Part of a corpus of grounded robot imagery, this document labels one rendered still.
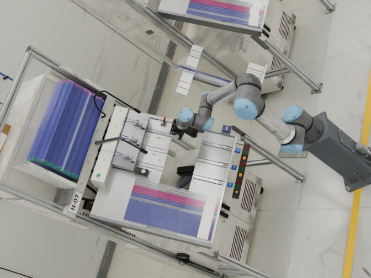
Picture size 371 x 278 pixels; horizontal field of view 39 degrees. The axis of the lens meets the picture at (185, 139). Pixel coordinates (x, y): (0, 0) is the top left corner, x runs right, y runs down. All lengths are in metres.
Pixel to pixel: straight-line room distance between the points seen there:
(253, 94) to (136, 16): 1.45
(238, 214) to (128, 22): 1.55
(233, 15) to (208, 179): 1.16
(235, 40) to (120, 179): 1.40
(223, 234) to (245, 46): 1.37
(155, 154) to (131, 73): 2.21
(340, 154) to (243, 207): 0.85
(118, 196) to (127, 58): 2.42
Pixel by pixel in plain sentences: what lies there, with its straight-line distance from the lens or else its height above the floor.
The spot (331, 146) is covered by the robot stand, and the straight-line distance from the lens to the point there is 3.06.
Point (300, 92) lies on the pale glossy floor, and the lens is 4.07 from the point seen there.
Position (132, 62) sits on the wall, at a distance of 5.27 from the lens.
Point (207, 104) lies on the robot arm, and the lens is 2.88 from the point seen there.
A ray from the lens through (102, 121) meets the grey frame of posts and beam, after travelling 3.12.
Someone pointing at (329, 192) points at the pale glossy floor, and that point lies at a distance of 3.51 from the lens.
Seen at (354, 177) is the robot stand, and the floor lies 0.07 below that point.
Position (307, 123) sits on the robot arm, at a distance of 2.92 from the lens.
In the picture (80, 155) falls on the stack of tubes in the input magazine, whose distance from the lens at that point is 2.98.
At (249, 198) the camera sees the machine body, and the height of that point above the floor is 0.16.
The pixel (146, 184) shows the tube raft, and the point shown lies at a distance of 3.05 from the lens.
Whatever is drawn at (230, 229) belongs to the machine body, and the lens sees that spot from 3.53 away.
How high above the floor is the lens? 2.74
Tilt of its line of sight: 35 degrees down
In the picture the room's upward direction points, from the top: 58 degrees counter-clockwise
